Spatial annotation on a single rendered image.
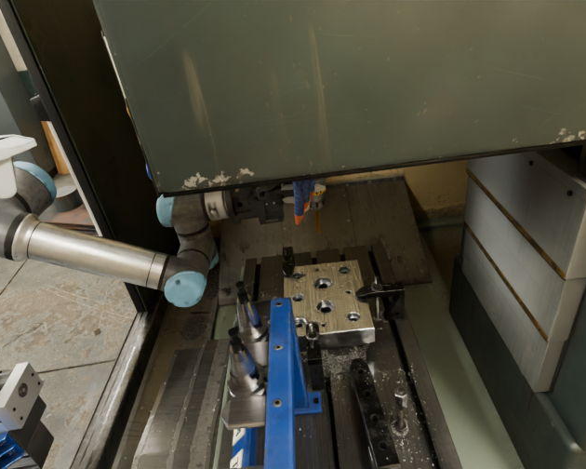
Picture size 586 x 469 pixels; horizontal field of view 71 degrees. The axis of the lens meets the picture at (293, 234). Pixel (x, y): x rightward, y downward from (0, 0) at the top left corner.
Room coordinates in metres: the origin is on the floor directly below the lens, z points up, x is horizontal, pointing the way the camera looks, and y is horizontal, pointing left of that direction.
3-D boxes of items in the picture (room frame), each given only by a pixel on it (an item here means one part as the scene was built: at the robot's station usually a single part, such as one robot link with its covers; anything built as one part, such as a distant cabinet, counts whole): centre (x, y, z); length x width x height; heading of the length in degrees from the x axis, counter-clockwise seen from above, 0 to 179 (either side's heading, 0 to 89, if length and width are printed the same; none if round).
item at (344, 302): (0.88, -0.06, 0.96); 0.29 x 0.23 x 0.05; 176
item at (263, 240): (1.46, -0.10, 0.75); 0.89 x 0.67 x 0.26; 86
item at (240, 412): (0.39, 0.11, 1.21); 0.07 x 0.05 x 0.01; 86
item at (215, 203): (0.81, 0.15, 1.36); 0.08 x 0.05 x 0.08; 176
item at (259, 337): (0.56, 0.10, 1.21); 0.06 x 0.06 x 0.03
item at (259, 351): (0.50, 0.11, 1.21); 0.07 x 0.05 x 0.01; 86
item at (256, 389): (0.45, 0.11, 1.21); 0.06 x 0.06 x 0.03
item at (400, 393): (0.52, -0.17, 0.96); 0.03 x 0.03 x 0.13
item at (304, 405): (0.61, 0.04, 1.05); 0.10 x 0.05 x 0.30; 86
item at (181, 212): (0.82, 0.23, 1.35); 0.11 x 0.08 x 0.09; 86
